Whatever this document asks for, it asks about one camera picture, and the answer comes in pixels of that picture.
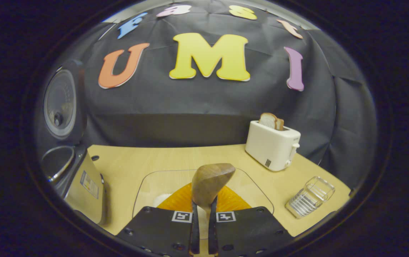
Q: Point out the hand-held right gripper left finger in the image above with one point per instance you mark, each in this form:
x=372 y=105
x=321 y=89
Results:
x=195 y=232

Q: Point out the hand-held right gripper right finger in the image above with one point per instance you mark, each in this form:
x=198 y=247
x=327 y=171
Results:
x=212 y=232

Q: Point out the white rice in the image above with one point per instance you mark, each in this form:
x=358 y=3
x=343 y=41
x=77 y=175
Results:
x=161 y=200

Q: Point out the wooden spoon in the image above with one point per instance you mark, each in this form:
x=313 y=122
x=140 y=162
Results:
x=209 y=182

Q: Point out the grey rice cooker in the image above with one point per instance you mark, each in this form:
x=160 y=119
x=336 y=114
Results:
x=61 y=103

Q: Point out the clear glass container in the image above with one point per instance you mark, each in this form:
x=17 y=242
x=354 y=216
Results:
x=147 y=187

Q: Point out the white toaster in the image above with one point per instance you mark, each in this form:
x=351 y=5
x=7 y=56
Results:
x=268 y=146

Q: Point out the bread slice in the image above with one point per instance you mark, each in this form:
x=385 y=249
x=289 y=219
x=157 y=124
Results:
x=268 y=120

